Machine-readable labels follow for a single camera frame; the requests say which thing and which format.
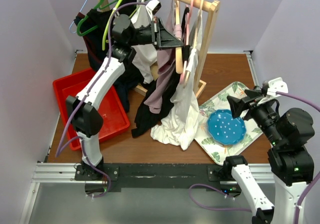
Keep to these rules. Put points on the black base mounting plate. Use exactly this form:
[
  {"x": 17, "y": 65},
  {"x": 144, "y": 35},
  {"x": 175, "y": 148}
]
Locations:
[{"x": 151, "y": 175}]

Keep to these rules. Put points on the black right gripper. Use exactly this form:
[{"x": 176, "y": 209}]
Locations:
[{"x": 237, "y": 105}]

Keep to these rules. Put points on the pink tank top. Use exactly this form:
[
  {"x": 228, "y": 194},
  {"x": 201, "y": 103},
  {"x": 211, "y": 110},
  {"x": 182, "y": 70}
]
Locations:
[{"x": 166, "y": 67}]

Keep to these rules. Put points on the beige hanger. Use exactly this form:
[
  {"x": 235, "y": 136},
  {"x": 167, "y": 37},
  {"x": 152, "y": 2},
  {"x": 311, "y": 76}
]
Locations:
[
  {"x": 178, "y": 35},
  {"x": 192, "y": 62}
]

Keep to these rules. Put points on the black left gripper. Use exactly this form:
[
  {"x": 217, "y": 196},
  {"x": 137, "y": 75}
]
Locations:
[{"x": 161, "y": 37}]

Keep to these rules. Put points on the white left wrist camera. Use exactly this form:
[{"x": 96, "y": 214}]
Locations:
[{"x": 152, "y": 7}]

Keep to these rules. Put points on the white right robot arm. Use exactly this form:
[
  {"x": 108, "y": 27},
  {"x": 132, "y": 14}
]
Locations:
[{"x": 291, "y": 164}]

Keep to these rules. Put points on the pink hanger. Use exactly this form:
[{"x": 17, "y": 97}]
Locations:
[{"x": 185, "y": 27}]

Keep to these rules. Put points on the white tank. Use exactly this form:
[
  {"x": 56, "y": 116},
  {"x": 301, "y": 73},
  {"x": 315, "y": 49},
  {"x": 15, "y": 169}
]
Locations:
[
  {"x": 179, "y": 127},
  {"x": 146, "y": 55}
]

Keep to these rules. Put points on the white tank top left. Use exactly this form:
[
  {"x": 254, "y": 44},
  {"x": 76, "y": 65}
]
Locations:
[{"x": 146, "y": 55}]

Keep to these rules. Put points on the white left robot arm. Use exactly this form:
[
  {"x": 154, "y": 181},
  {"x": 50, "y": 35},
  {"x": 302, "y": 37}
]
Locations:
[{"x": 82, "y": 109}]

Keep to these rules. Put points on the blue dotted plate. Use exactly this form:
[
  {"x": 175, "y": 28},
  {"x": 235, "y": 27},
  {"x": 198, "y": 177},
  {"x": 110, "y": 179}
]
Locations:
[{"x": 225, "y": 129}]

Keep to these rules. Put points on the dark green hanger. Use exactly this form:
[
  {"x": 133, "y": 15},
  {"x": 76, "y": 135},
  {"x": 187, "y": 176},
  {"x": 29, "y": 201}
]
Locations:
[{"x": 80, "y": 23}]

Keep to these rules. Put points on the black tank top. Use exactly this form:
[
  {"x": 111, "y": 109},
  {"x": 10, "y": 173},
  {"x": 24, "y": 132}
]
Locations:
[{"x": 144, "y": 119}]

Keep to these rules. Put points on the dark navy hanging garment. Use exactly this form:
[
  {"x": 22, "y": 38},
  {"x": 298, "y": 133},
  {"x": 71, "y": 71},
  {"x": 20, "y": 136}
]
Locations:
[{"x": 93, "y": 41}]

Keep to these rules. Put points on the lime green hanger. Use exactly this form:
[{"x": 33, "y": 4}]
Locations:
[{"x": 108, "y": 27}]

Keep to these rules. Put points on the white tank top right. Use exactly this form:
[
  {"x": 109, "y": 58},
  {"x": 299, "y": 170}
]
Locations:
[{"x": 179, "y": 127}]

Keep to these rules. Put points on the wooden clothes rack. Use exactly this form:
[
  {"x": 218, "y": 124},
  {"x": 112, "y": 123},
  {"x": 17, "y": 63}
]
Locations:
[{"x": 212, "y": 9}]

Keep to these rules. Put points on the red plastic bin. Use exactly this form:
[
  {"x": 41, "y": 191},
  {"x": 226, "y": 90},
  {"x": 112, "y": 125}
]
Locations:
[{"x": 115, "y": 119}]

